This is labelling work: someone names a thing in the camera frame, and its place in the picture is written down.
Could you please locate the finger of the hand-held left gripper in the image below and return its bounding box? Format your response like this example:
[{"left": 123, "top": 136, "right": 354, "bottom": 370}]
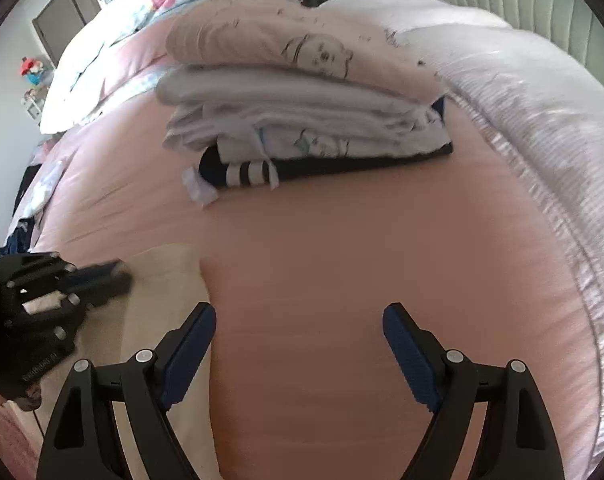
[
  {"left": 64, "top": 259, "right": 125, "bottom": 281},
  {"left": 72, "top": 273, "right": 132, "bottom": 307}
]

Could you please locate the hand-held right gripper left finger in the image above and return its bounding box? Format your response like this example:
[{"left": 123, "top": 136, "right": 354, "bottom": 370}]
[{"left": 36, "top": 302, "right": 217, "bottom": 480}]

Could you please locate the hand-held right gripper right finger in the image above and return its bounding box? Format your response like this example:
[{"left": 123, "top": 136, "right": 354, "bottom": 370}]
[{"left": 383, "top": 302, "right": 565, "bottom": 480}]

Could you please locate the red shirt with cream lining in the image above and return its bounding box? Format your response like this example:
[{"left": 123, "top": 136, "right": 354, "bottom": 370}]
[{"left": 76, "top": 242, "right": 223, "bottom": 480}]

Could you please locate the navy blue garment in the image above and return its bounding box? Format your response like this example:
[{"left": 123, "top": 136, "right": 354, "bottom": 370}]
[{"left": 0, "top": 220, "right": 35, "bottom": 261}]

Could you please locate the white light-blue garment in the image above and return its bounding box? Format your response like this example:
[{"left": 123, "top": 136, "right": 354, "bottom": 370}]
[{"left": 29, "top": 157, "right": 70, "bottom": 221}]

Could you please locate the navy white-striped folded garment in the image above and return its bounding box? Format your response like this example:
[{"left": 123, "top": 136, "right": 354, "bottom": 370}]
[{"left": 199, "top": 100, "right": 454, "bottom": 191}]

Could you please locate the pink checked duvet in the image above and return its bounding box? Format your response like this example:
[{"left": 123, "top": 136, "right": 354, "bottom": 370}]
[{"left": 39, "top": 0, "right": 327, "bottom": 133}]

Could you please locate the white printed folded garment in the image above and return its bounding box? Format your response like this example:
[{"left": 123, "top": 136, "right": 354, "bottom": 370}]
[{"left": 163, "top": 102, "right": 453, "bottom": 158}]

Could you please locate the pale pink pillow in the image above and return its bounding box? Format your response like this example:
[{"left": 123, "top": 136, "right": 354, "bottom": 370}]
[{"left": 397, "top": 25, "right": 604, "bottom": 456}]

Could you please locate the grey door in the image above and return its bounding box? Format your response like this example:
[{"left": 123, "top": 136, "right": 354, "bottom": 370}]
[{"left": 32, "top": 0, "right": 102, "bottom": 66}]

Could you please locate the pink printed folded garment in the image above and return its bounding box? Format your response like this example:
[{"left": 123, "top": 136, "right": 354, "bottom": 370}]
[{"left": 166, "top": 5, "right": 450, "bottom": 98}]

